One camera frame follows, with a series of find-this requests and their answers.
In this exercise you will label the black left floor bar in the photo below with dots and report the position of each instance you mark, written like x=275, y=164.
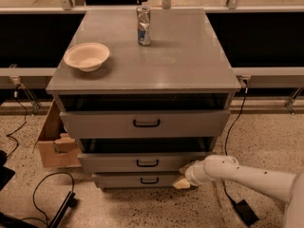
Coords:
x=69, y=202

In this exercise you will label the cardboard box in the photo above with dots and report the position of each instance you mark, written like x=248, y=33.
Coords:
x=55, y=146

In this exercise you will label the white bowl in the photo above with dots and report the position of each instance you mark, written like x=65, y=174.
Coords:
x=87, y=57

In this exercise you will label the grey top drawer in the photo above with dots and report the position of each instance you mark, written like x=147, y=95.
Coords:
x=144, y=124

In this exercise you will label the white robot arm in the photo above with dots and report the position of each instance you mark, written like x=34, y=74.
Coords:
x=286, y=187

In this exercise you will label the grey drawer cabinet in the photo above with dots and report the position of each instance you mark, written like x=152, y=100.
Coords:
x=183, y=69

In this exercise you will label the black power adapter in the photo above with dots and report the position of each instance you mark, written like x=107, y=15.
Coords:
x=246, y=213

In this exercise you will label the crushed soda can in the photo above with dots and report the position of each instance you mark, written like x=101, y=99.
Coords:
x=143, y=23

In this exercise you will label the grey bottom drawer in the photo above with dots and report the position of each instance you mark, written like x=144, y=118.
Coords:
x=134, y=180

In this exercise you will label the black object left edge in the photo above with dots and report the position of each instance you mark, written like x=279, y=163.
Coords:
x=6, y=174

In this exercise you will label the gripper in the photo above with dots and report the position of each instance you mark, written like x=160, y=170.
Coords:
x=192, y=175

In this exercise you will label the grey drawer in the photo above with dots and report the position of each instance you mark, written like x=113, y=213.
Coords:
x=138, y=162
x=134, y=180
x=144, y=124

